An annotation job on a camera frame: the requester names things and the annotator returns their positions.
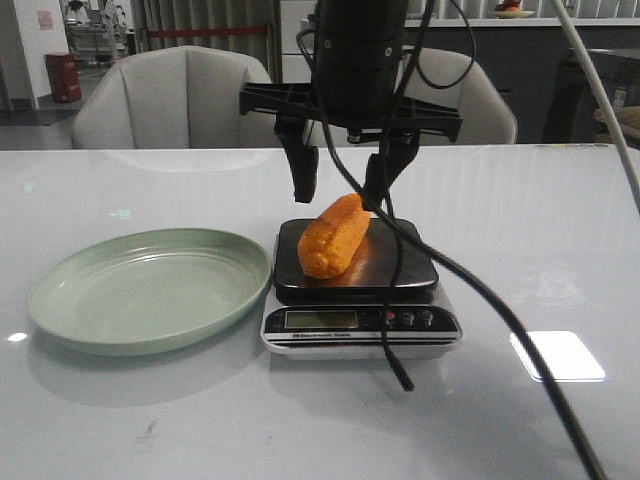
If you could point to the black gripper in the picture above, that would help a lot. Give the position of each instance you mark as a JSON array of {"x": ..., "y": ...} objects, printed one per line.
[{"x": 354, "y": 80}]

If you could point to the orange corn cob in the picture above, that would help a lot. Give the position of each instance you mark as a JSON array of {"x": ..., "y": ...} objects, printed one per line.
[{"x": 328, "y": 244}]

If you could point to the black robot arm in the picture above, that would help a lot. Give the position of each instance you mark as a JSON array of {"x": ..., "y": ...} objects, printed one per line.
[{"x": 367, "y": 19}]

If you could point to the white cabinet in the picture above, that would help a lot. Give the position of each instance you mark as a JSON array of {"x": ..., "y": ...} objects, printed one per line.
[{"x": 293, "y": 19}]

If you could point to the grey upholstered chair right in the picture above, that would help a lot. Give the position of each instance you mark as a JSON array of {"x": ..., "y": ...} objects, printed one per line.
[{"x": 453, "y": 80}]

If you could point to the grey upholstered chair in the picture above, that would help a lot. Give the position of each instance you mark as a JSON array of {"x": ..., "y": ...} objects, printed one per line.
[
  {"x": 175, "y": 98},
  {"x": 453, "y": 80}
]

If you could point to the digital kitchen scale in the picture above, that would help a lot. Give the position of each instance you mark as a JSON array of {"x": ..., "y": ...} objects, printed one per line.
[{"x": 385, "y": 297}]

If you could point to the grey upholstered chair left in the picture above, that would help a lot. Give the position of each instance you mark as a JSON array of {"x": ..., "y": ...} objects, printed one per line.
[{"x": 175, "y": 98}]

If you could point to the fruit bowl on counter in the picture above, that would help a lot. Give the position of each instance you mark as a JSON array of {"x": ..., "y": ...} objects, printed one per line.
[{"x": 510, "y": 9}]

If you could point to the light green plate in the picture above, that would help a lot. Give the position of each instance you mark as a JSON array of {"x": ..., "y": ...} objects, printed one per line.
[{"x": 150, "y": 292}]

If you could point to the red bin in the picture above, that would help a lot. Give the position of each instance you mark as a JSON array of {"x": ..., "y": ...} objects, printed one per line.
[{"x": 63, "y": 77}]

